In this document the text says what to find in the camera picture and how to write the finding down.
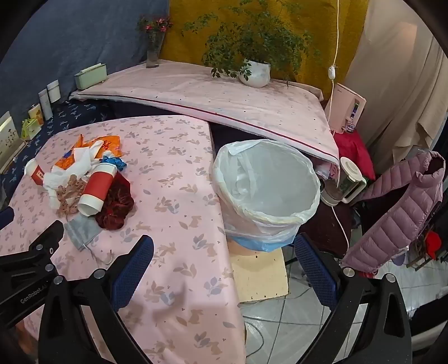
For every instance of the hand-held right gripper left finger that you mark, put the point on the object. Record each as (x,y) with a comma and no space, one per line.
(134,266)

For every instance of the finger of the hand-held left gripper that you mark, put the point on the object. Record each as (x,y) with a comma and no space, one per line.
(4,216)
(45,238)

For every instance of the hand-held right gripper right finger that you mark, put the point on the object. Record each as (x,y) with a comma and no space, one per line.
(315,269)

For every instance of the tall red paper cup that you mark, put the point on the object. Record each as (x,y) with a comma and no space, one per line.
(96,187)

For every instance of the white bin with plastic liner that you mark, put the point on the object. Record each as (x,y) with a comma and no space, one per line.
(266,196)

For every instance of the white tissue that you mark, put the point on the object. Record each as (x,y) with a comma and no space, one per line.
(82,157)

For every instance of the grey face mask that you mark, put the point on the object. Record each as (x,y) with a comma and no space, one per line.
(82,229)

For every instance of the dark brown small table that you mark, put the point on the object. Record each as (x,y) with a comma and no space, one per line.
(325,231)

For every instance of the beige lace scrunchie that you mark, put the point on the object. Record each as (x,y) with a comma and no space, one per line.
(70,196)

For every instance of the small red paper cup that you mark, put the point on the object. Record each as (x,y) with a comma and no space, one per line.
(36,173)

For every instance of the wooden stool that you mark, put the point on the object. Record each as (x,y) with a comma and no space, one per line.
(259,273)

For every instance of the dark red scrunchie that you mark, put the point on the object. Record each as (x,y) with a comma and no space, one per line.
(119,206)

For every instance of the white picture card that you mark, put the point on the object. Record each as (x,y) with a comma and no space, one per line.
(8,140)

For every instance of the orange wrapper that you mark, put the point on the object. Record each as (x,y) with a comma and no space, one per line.
(64,161)

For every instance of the green small box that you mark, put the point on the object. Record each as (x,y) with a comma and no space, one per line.
(30,127)

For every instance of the pink puffer jacket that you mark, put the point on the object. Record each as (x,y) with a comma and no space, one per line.
(395,210)

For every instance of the pink floral tablecloth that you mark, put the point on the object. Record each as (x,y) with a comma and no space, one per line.
(168,168)

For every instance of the yellow and white small box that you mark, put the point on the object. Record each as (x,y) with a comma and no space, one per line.
(35,113)

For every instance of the orange snack packet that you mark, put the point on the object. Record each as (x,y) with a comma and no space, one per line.
(108,143)

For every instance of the white cosmetic tube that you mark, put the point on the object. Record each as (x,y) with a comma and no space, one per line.
(45,103)

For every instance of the red plastic jug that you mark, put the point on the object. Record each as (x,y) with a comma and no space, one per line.
(434,243)

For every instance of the dark blue patterned cloth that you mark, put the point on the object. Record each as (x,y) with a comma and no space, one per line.
(70,112)

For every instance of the red cloth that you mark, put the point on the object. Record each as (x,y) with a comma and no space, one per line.
(353,150)

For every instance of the white cosmetic jar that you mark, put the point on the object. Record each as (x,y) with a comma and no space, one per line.
(53,91)

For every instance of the blue and white mug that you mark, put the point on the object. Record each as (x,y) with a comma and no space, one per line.
(349,126)

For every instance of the pale green tissue box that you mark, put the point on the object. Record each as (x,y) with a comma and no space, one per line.
(90,77)

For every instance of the pink water dispenser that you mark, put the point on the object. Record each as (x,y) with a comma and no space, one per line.
(341,101)

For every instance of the pink sheet with red stripe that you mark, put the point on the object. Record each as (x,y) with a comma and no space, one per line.
(210,94)

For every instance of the blue backdrop cloth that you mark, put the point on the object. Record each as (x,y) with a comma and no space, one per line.
(77,35)

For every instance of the green plant in white pot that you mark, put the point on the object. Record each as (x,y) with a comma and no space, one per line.
(257,71)

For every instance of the beige curtain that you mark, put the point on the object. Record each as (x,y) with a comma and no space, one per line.
(392,70)

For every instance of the glass vase with pink flowers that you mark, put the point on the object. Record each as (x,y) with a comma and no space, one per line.
(153,52)

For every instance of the yellow backdrop cloth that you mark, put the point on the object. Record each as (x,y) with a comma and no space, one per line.
(189,45)

